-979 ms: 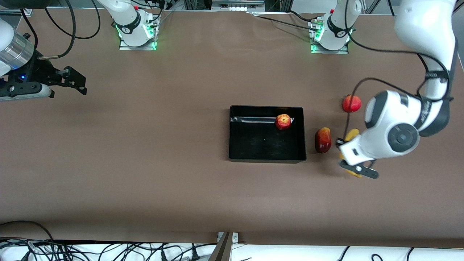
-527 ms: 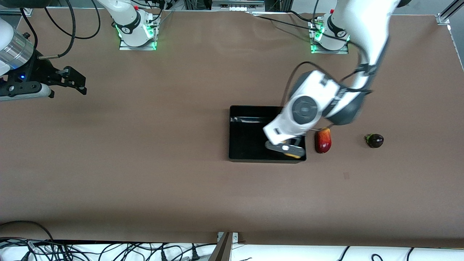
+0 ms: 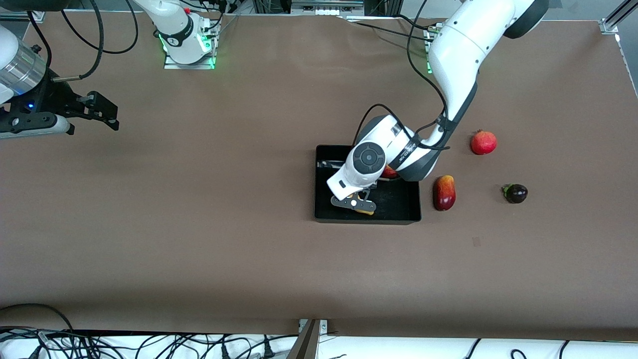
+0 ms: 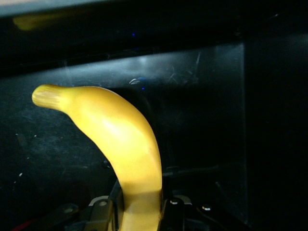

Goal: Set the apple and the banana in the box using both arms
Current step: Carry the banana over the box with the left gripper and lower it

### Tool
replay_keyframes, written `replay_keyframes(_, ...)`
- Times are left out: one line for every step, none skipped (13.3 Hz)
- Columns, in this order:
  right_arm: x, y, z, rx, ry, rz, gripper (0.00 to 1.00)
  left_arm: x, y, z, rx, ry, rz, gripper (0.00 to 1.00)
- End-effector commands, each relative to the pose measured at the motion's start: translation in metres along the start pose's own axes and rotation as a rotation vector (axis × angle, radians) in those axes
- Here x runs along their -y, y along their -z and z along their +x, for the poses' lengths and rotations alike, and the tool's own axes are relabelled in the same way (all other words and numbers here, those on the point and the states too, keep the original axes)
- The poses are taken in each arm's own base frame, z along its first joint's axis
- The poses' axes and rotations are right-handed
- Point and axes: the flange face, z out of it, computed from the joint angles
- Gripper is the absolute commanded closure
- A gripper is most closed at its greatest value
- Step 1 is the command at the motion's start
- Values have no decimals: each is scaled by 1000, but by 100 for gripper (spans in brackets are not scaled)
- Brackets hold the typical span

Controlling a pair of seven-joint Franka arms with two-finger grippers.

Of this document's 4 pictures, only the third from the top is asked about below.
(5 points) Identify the black plastic box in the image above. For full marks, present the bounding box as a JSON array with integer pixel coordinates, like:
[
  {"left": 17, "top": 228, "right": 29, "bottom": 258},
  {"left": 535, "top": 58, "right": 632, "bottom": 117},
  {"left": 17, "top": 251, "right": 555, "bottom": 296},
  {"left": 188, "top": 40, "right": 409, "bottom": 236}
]
[{"left": 314, "top": 145, "right": 422, "bottom": 225}]

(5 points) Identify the red yellow mango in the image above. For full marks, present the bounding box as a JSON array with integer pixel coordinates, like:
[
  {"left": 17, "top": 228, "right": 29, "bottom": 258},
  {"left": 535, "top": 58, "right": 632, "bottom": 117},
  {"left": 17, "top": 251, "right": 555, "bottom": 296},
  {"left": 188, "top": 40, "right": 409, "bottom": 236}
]
[{"left": 433, "top": 175, "right": 457, "bottom": 211}]

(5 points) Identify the red pomegranate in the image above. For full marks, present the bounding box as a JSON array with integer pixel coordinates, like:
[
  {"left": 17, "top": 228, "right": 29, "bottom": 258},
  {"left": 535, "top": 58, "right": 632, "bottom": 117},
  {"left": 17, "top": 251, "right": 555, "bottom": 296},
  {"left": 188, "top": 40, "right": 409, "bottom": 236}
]
[{"left": 471, "top": 129, "right": 498, "bottom": 156}]

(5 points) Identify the dark purple eggplant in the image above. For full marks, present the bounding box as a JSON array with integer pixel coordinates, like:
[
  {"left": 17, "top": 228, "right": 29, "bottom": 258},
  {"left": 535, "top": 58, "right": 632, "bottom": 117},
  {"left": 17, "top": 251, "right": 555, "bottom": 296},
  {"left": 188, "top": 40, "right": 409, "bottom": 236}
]
[{"left": 502, "top": 183, "right": 528, "bottom": 204}]

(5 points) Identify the white power strip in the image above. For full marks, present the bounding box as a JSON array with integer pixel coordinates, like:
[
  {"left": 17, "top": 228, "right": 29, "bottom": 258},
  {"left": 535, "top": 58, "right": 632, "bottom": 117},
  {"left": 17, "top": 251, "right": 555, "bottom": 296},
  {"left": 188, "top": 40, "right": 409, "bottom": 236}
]
[{"left": 292, "top": 0, "right": 365, "bottom": 16}]

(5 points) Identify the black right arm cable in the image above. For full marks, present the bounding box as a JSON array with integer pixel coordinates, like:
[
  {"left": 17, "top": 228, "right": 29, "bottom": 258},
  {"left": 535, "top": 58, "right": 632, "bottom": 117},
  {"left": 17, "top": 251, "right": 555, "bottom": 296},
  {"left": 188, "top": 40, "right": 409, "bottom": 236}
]
[{"left": 27, "top": 0, "right": 139, "bottom": 83}]

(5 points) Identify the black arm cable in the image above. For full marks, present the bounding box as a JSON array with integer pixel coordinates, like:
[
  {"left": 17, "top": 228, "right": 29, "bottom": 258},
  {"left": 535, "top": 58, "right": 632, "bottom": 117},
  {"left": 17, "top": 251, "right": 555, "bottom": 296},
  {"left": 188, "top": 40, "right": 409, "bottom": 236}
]
[
  {"left": 353, "top": 0, "right": 452, "bottom": 150},
  {"left": 27, "top": 0, "right": 139, "bottom": 83}
]

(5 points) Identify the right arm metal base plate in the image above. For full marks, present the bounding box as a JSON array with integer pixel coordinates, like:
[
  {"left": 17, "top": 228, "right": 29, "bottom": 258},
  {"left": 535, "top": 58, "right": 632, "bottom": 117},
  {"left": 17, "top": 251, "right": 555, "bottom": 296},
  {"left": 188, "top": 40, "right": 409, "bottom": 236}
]
[{"left": 163, "top": 29, "right": 216, "bottom": 70}]

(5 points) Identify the aluminium frame rail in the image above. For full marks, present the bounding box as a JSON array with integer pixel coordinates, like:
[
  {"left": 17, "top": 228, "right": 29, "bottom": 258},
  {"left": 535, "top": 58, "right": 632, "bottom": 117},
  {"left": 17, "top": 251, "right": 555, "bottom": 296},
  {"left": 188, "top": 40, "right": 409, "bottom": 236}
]
[{"left": 0, "top": 10, "right": 46, "bottom": 23}]

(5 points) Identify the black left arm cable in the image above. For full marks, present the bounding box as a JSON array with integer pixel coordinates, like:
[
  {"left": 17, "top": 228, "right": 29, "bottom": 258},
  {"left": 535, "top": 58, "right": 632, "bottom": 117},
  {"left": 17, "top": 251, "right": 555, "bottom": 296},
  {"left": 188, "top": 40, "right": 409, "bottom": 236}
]
[{"left": 353, "top": 0, "right": 452, "bottom": 150}]

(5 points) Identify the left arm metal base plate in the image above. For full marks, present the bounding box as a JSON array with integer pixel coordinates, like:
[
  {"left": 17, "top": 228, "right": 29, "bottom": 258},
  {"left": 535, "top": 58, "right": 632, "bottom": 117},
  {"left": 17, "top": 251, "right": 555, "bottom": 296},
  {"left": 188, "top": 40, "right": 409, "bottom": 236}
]
[{"left": 424, "top": 22, "right": 439, "bottom": 74}]

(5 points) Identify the long black table cable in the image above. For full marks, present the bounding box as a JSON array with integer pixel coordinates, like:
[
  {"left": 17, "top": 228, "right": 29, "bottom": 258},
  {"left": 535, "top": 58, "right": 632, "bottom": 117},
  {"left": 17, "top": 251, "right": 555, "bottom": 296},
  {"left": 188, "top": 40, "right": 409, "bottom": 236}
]
[{"left": 355, "top": 21, "right": 439, "bottom": 44}]

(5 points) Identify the grey metal post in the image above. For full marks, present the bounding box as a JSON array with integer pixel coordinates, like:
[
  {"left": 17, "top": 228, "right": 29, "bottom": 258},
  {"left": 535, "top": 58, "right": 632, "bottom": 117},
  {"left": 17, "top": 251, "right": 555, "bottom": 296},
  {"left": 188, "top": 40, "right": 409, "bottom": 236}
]
[{"left": 286, "top": 319, "right": 319, "bottom": 359}]

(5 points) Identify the short black table cable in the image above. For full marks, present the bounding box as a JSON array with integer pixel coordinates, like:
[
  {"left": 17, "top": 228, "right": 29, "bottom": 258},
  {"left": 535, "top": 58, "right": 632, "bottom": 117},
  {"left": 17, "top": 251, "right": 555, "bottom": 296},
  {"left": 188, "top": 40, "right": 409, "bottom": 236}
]
[{"left": 395, "top": 14, "right": 435, "bottom": 31}]

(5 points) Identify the black looped floor cable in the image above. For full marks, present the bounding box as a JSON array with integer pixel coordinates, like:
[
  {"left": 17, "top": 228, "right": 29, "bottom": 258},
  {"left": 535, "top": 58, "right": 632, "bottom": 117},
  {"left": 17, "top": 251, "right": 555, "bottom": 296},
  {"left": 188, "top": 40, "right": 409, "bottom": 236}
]
[{"left": 0, "top": 303, "right": 75, "bottom": 332}]

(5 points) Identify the aluminium frame corner profile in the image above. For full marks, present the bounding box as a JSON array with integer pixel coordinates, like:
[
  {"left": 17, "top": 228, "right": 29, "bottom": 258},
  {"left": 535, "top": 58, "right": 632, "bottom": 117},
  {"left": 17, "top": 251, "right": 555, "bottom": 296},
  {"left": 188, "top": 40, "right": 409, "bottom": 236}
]
[{"left": 601, "top": 0, "right": 638, "bottom": 35}]

